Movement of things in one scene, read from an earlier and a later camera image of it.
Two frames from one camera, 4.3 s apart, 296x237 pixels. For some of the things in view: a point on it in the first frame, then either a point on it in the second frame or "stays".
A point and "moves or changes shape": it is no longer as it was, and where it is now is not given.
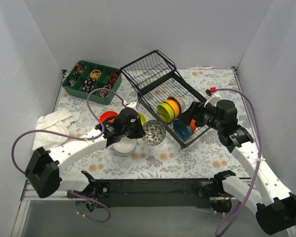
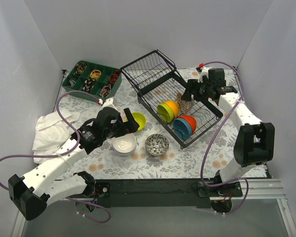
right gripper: (195, 114) -> (194, 87)
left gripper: (132, 124) -> (126, 123)
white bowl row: (125, 146) stays
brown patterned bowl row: (155, 132) -> (157, 144)
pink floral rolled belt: (104, 93) stays
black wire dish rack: (163, 94) stays
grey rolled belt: (72, 82) stays
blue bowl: (182, 131) stays
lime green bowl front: (166, 112) stays
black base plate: (156, 193) stays
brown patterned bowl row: (181, 102) moves or changes shape
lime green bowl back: (142, 118) stays
